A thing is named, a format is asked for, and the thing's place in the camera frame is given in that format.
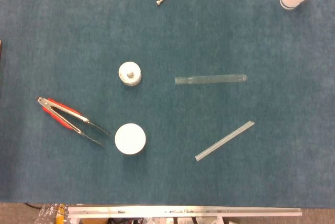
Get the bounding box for small clear round jar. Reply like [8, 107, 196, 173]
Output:
[118, 61, 142, 87]

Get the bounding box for teal felt table mat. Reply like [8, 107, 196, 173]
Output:
[0, 0, 335, 208]

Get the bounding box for clear glass test tube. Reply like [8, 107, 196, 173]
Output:
[174, 74, 248, 85]

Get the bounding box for aluminium frame rail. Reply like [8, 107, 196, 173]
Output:
[67, 206, 303, 219]

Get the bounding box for clear glass stirring rod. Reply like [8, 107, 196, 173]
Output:
[194, 120, 255, 161]

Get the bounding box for metal tongs with red grips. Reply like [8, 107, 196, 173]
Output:
[36, 96, 110, 148]

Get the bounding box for white paper cup blue logo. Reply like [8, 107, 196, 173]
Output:
[114, 122, 147, 155]

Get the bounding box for crinkled clear plastic wrap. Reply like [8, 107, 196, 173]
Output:
[36, 203, 69, 224]

